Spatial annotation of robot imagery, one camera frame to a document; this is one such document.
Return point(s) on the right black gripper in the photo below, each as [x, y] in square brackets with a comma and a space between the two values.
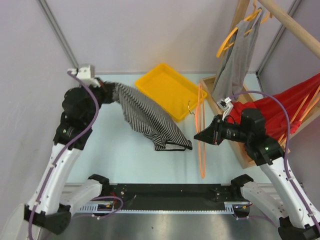
[213, 133]

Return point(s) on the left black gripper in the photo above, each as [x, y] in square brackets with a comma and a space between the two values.
[106, 89]

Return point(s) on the striped tank top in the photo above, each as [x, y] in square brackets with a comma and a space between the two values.
[147, 117]

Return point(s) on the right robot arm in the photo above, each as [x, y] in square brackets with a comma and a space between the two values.
[295, 217]

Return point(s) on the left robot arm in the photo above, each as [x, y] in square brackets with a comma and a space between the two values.
[45, 209]

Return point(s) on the grey tank top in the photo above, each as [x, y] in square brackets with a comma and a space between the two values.
[237, 59]

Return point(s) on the orange hanger with red top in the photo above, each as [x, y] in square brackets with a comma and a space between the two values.
[303, 110]

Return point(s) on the red tank top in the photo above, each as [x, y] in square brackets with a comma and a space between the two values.
[275, 119]

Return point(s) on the orange hanger with grey top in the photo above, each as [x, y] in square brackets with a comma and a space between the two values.
[239, 16]

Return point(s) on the yellow plastic tray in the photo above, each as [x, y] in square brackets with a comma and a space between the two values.
[176, 94]

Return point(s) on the wooden clothes rack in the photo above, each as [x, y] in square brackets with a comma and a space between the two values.
[306, 39]

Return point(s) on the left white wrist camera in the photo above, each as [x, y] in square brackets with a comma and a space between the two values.
[86, 73]

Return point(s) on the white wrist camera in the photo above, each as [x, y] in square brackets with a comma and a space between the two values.
[226, 105]
[86, 73]

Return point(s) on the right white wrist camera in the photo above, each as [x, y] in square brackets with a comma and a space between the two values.
[226, 105]

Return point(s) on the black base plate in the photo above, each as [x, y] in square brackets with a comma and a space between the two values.
[172, 194]

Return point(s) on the white cable duct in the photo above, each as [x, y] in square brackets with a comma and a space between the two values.
[220, 208]

